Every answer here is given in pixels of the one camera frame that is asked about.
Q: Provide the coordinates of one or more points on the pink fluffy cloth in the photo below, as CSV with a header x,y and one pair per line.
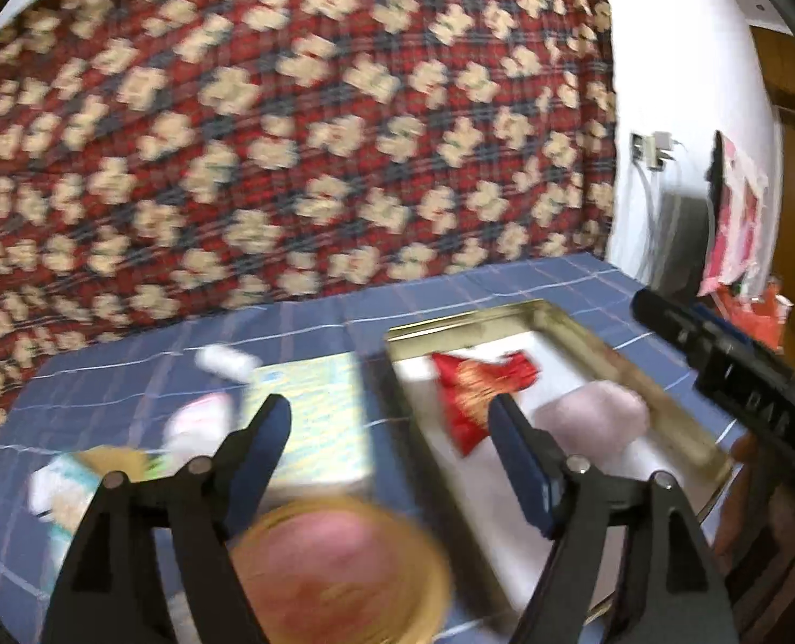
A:
x,y
592,416

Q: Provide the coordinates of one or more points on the white teal packet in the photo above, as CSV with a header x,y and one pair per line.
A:
x,y
59,493

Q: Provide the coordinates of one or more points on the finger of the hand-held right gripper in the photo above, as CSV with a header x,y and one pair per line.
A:
x,y
662,318

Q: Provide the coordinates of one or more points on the yellow sponge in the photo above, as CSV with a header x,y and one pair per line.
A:
x,y
112,459

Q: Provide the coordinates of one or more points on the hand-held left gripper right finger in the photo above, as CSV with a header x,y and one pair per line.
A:
x,y
521,469

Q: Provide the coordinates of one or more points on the white foam block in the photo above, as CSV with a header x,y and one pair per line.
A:
x,y
226,362

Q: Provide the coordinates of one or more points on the gold metal tin box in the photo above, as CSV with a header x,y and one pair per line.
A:
x,y
612,355

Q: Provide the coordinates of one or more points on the dark grey box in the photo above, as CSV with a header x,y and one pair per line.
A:
x,y
682,241

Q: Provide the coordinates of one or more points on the blue checked tablecloth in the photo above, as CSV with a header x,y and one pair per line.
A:
x,y
136,375

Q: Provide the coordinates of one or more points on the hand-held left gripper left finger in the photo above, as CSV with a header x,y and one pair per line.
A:
x,y
271,443

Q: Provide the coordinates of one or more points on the round pink yellow-rimmed object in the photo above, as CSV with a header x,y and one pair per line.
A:
x,y
330,570

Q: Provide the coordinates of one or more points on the white towel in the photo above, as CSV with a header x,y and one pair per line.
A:
x,y
193,422

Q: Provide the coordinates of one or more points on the red plastic bag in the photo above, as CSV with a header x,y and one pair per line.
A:
x,y
753,318

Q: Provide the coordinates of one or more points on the white wall socket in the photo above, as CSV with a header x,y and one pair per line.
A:
x,y
649,147

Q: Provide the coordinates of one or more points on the green patterned flat packet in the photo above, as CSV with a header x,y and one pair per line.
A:
x,y
324,416

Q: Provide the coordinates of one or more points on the red plaid bear blanket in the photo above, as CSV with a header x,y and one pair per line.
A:
x,y
303,114

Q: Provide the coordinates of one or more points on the red patterned pouch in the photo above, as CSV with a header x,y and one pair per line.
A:
x,y
478,389

